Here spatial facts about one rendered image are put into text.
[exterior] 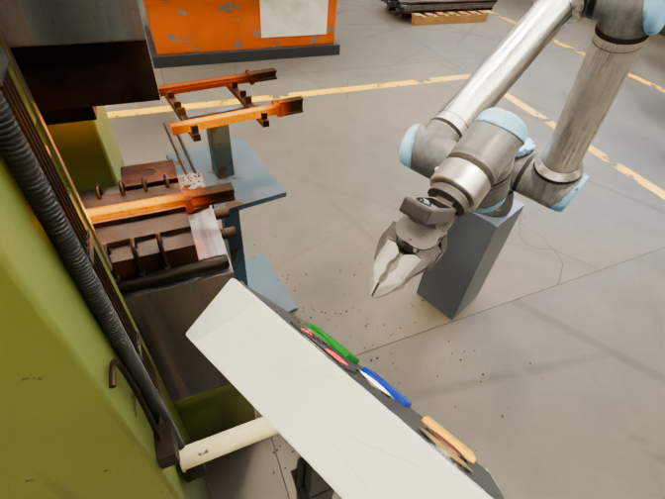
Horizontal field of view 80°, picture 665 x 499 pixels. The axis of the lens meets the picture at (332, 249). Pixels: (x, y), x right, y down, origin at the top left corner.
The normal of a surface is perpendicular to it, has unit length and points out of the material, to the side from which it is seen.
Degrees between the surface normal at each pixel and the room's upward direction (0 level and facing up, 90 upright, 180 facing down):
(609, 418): 0
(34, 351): 90
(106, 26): 90
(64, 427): 90
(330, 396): 30
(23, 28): 90
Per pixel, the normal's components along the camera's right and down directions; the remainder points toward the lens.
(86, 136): 0.39, 0.67
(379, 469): -0.27, -0.37
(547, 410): 0.07, -0.71
